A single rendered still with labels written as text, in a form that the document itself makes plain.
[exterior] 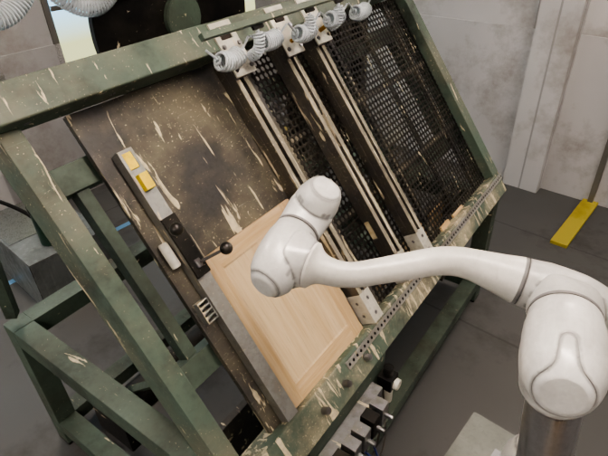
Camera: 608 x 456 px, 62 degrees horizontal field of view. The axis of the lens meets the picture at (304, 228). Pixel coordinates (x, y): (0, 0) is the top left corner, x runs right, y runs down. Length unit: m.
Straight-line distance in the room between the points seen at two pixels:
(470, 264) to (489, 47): 3.74
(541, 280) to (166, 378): 0.94
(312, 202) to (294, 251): 0.13
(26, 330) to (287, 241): 1.58
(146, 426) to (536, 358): 1.33
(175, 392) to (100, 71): 0.88
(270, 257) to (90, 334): 2.56
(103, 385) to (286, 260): 1.19
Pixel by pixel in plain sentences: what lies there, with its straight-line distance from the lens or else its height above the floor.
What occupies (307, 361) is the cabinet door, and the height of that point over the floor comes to 0.95.
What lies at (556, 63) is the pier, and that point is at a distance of 4.44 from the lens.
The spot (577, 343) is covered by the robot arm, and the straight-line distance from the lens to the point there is 0.94.
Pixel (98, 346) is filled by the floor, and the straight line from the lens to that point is 3.37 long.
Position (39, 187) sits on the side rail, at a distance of 1.39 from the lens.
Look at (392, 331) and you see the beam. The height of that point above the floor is 0.84.
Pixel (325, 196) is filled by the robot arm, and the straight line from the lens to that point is 1.08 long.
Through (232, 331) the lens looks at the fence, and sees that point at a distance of 1.54.
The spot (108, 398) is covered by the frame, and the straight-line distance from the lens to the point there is 2.01.
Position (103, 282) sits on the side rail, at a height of 1.45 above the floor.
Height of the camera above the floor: 2.27
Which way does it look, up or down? 34 degrees down
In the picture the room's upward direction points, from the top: 2 degrees counter-clockwise
